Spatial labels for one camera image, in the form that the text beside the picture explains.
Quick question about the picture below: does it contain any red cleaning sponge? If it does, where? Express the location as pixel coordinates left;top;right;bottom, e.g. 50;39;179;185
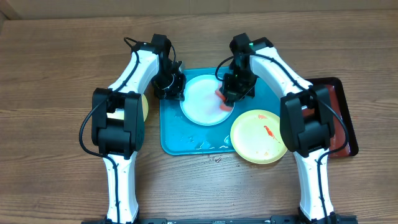
215;83;233;112

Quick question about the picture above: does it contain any light blue plate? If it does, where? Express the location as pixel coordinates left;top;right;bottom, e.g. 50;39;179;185
180;74;233;126

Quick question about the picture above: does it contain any yellow plate with red stains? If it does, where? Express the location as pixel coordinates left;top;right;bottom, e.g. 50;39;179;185
106;94;149;121

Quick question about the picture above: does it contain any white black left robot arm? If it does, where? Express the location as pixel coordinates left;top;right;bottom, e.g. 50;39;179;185
86;40;186;223

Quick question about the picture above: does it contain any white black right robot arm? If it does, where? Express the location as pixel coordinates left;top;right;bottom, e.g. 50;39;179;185
217;34;337;223

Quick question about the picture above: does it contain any dark red lacquer tray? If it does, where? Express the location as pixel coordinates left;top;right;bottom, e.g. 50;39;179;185
303;77;359;159

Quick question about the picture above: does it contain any yellow plate near right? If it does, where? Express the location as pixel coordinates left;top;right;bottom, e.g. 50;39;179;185
229;110;287;164

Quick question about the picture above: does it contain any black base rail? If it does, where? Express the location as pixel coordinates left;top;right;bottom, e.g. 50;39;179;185
81;214;358;224

